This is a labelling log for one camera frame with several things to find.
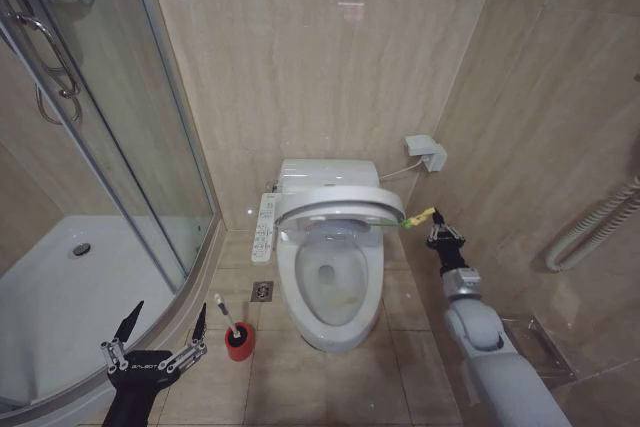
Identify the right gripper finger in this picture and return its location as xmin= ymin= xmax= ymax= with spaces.
xmin=426 ymin=207 xmax=441 ymax=244
xmin=437 ymin=208 xmax=467 ymax=245

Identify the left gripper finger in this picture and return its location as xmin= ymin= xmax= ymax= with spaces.
xmin=100 ymin=300 xmax=145 ymax=374
xmin=165 ymin=302 xmax=209 ymax=375

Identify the yellow clip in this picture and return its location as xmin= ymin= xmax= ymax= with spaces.
xmin=403 ymin=205 xmax=436 ymax=229

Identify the white toilet lid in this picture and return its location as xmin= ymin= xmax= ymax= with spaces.
xmin=274 ymin=185 xmax=407 ymax=229

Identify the red toilet brush holder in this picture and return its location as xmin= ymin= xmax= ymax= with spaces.
xmin=223 ymin=320 xmax=257 ymax=363

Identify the white toilet bowl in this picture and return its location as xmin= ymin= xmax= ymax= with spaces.
xmin=276 ymin=224 xmax=387 ymax=354

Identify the white toilet tank unit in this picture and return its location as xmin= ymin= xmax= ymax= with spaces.
xmin=276 ymin=157 xmax=382 ymax=199

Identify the white shower tray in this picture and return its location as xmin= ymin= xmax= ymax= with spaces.
xmin=0 ymin=214 xmax=216 ymax=411

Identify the metal floor drain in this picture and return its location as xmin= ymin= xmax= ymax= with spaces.
xmin=250 ymin=280 xmax=275 ymax=304

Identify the white bidet control panel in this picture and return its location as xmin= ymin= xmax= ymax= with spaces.
xmin=250 ymin=192 xmax=279 ymax=265

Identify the clear acrylic box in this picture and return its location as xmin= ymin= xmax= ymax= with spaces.
xmin=498 ymin=314 xmax=580 ymax=382

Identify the curved glass shower door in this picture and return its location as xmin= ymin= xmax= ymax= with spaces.
xmin=0 ymin=0 xmax=221 ymax=298

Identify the white power cable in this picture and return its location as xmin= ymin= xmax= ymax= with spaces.
xmin=379 ymin=156 xmax=427 ymax=181

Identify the grey wall outlet box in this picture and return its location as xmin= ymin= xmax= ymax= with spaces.
xmin=403 ymin=134 xmax=449 ymax=173

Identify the beige wall grab rail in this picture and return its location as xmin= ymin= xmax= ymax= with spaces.
xmin=543 ymin=135 xmax=640 ymax=273

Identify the chrome shower door handle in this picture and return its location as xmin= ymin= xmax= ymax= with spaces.
xmin=2 ymin=0 xmax=84 ymax=98

